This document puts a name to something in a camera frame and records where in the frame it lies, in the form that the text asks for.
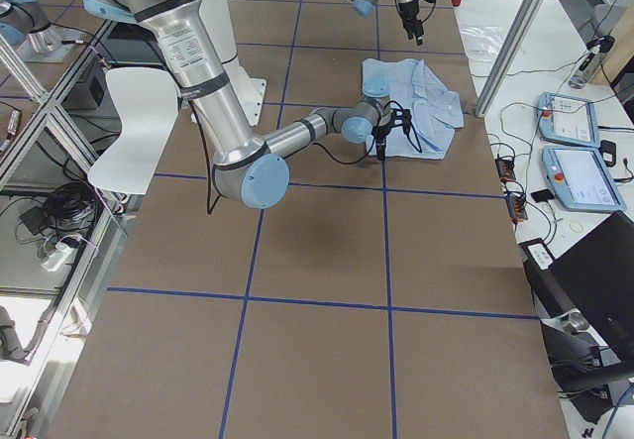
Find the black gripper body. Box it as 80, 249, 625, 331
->
398, 1, 419, 26
372, 121, 391, 145

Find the light blue button-up shirt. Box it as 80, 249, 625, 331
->
363, 58, 464, 160

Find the clear plastic bag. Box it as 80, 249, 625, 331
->
460, 24, 505, 63

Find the orange black circuit board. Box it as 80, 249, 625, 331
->
494, 158, 517, 181

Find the clear water bottle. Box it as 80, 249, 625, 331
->
568, 48, 598, 89

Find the upper blue teach pendant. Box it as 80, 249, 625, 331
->
537, 92, 600, 148

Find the blue teach pendant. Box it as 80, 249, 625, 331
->
541, 146, 626, 213
537, 92, 600, 148

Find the lower blue teach pendant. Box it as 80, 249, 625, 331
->
541, 146, 626, 213

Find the white plastic chair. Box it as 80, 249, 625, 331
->
88, 67, 178, 195

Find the black laptop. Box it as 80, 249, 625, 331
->
519, 211, 633, 359

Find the white power strip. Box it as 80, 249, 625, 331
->
41, 238, 78, 273

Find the grey aluminium frame post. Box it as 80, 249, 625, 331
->
475, 0, 543, 117

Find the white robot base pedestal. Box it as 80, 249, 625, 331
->
199, 0, 266, 127

